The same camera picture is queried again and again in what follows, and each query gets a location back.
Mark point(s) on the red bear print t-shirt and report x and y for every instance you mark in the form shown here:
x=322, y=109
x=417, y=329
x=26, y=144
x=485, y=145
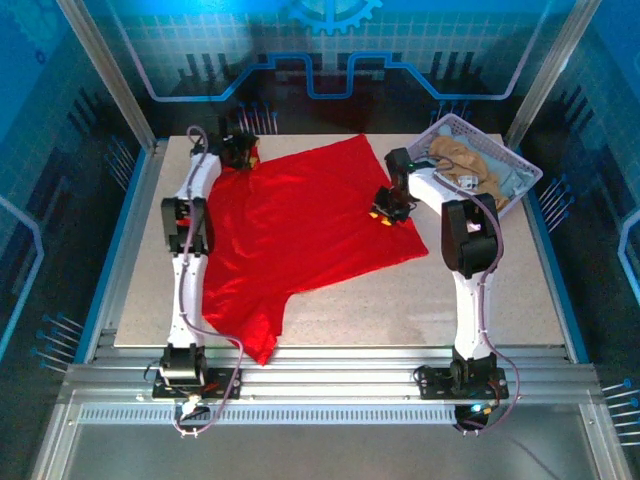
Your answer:
x=300, y=225

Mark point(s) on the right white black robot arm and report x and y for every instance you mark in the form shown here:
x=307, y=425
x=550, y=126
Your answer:
x=470, y=300

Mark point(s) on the tan t-shirt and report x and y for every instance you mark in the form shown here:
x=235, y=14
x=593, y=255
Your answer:
x=450, y=150

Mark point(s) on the lilac plastic basket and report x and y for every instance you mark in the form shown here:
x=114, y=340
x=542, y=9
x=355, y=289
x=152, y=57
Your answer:
x=482, y=135

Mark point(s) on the light blue t-shirt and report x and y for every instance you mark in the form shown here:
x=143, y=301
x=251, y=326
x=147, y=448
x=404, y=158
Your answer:
x=512, y=175

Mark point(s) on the black controller with green light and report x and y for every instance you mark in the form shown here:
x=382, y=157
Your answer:
x=470, y=415

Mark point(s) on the left aluminium frame post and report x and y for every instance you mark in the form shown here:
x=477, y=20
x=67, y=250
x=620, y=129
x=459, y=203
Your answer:
x=112, y=80

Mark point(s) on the aluminium frame post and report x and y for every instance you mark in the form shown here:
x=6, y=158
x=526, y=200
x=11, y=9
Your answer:
x=547, y=75
x=112, y=80

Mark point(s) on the aluminium frame rail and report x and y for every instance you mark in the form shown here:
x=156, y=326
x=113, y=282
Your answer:
x=325, y=370

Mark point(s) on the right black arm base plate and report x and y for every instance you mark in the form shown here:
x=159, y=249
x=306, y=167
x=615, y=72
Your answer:
x=435, y=385

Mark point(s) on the right aluminium frame post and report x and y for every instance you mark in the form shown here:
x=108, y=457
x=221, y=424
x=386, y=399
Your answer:
x=547, y=75

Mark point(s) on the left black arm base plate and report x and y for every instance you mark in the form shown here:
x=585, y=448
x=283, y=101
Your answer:
x=220, y=387

